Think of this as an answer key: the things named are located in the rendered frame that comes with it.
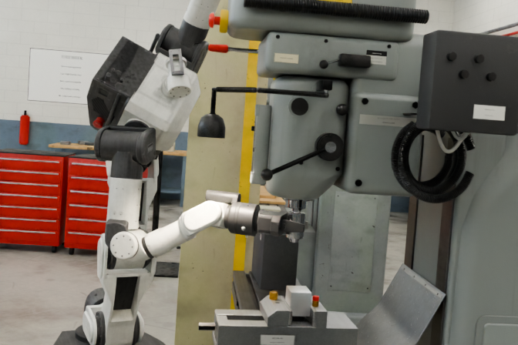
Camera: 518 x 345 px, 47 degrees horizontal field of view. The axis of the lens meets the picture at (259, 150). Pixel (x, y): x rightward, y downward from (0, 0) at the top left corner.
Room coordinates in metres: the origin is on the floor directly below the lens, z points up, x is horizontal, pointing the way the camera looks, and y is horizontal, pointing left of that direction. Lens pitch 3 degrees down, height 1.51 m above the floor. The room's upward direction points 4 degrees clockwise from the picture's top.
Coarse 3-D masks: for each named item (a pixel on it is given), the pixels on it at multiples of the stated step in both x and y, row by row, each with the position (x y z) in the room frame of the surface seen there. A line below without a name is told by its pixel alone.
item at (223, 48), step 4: (212, 44) 1.67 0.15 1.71; (208, 48) 1.67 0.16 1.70; (212, 48) 1.66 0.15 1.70; (216, 48) 1.66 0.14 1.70; (220, 48) 1.67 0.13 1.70; (224, 48) 1.67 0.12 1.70; (228, 48) 1.67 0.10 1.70; (232, 48) 1.68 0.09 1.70; (236, 48) 1.68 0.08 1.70; (240, 48) 1.68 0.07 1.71; (224, 52) 1.67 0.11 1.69; (248, 52) 1.68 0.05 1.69; (252, 52) 1.68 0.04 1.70; (256, 52) 1.68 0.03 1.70
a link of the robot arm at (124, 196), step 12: (120, 180) 1.66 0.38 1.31; (132, 180) 1.67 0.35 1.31; (120, 192) 1.66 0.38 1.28; (132, 192) 1.67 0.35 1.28; (108, 204) 1.68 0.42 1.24; (120, 204) 1.66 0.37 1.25; (132, 204) 1.67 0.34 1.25; (108, 216) 1.67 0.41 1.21; (120, 216) 1.65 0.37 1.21; (132, 216) 1.67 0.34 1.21; (108, 228) 1.65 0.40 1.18; (120, 228) 1.64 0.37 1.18; (132, 228) 1.67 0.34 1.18; (108, 240) 1.64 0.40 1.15; (120, 240) 1.63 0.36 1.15; (132, 240) 1.62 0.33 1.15; (120, 252) 1.62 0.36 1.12; (132, 252) 1.62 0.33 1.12
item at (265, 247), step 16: (256, 240) 2.11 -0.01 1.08; (272, 240) 1.96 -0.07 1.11; (288, 240) 1.97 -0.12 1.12; (256, 256) 2.09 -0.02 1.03; (272, 256) 1.97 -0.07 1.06; (288, 256) 1.97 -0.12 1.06; (256, 272) 2.06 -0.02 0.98; (272, 272) 1.97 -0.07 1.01; (288, 272) 1.97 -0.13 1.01; (272, 288) 1.97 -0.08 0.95
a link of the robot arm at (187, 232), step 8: (192, 208) 1.63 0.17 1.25; (200, 208) 1.62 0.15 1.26; (208, 208) 1.61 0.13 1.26; (216, 208) 1.61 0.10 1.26; (184, 216) 1.62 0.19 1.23; (192, 216) 1.61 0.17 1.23; (200, 216) 1.61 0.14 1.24; (208, 216) 1.60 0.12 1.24; (216, 216) 1.60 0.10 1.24; (184, 224) 1.61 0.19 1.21; (192, 224) 1.61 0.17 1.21; (200, 224) 1.60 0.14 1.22; (208, 224) 1.60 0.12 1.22; (184, 232) 1.62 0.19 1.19; (192, 232) 1.61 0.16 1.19
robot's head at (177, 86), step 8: (168, 64) 1.77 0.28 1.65; (176, 64) 1.76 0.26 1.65; (184, 64) 1.78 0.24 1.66; (168, 72) 1.76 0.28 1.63; (184, 72) 1.75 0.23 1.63; (168, 80) 1.74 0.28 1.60; (176, 80) 1.72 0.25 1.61; (184, 80) 1.73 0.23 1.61; (168, 88) 1.73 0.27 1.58; (176, 88) 1.72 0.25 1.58; (184, 88) 1.73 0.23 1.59; (176, 96) 1.76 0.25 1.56; (184, 96) 1.77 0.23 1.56
